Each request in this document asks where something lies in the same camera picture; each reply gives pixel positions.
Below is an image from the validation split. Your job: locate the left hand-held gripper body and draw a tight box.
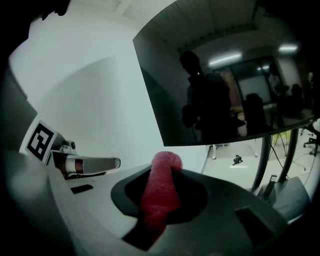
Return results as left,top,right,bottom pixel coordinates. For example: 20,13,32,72
25,119,86,181

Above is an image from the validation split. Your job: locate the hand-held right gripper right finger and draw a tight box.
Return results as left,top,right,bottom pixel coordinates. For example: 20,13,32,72
151,168,289,256

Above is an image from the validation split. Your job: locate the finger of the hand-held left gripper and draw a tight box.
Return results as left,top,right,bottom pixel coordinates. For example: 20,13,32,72
82,155,122,176

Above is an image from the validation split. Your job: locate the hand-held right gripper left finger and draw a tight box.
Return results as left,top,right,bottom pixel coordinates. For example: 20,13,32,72
48,162,154,256

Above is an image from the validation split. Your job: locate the pink cloth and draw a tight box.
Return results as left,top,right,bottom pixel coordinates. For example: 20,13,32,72
138,151,183,245

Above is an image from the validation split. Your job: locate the black TV screen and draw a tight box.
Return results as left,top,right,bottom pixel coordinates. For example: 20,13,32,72
132,0,318,148

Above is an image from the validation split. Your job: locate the black TV stand pole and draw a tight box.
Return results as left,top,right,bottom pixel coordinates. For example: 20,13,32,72
249,134,274,194
279,127,300,183

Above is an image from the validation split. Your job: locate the grey TV stand base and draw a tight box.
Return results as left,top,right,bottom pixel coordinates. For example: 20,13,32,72
257,176,312,225

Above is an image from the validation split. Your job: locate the black office chair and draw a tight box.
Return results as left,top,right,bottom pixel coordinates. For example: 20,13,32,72
299,119,320,158

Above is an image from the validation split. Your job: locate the white desk frame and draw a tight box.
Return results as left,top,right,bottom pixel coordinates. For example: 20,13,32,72
199,138,260,175

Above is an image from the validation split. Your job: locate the black cable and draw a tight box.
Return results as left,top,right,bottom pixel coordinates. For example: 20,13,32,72
267,136,291,180

